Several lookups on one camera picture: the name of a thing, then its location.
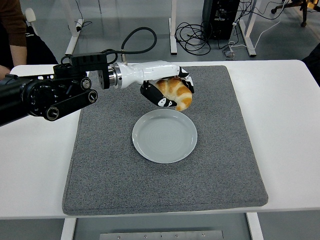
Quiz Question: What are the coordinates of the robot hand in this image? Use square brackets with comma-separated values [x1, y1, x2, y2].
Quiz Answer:
[113, 60, 196, 109]

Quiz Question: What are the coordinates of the golden croissant bread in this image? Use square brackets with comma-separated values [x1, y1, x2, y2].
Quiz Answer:
[153, 77, 193, 112]

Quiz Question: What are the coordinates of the round grey plate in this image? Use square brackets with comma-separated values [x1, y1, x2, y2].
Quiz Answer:
[131, 108, 198, 164]

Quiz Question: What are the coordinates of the grey metal plate with screws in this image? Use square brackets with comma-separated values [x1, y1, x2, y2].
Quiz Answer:
[99, 230, 224, 240]

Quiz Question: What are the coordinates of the white desk leg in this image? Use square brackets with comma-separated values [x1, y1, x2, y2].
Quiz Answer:
[168, 0, 179, 55]
[64, 0, 85, 56]
[238, 0, 262, 58]

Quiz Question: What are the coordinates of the grey floor socket box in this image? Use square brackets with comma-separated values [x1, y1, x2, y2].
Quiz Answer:
[222, 48, 238, 60]

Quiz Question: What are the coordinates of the black computer tower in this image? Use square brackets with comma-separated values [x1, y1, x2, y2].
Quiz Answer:
[202, 0, 241, 41]

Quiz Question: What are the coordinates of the person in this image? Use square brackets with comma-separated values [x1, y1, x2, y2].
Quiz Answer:
[0, 0, 60, 82]

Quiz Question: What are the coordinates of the grey fabric mat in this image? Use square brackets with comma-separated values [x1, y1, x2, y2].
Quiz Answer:
[61, 65, 269, 216]

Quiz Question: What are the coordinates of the white chair armrest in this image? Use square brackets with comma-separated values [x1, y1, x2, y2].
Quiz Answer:
[24, 7, 39, 36]

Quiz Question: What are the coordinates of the black bulky object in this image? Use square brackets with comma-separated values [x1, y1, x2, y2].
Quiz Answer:
[301, 43, 320, 87]

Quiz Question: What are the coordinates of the brown chair base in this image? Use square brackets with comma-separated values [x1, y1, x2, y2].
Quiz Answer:
[271, 0, 320, 28]

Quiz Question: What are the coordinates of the white table leg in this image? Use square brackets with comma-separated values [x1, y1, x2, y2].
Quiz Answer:
[246, 212, 265, 240]
[60, 217, 77, 240]

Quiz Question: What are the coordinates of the coiled black cable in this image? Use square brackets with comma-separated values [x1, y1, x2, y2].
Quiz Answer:
[174, 21, 213, 56]

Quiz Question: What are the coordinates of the thin black cable with plug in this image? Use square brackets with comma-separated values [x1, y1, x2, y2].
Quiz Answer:
[74, 0, 93, 33]

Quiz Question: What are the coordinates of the white cable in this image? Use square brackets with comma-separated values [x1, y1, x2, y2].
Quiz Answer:
[228, 19, 283, 51]

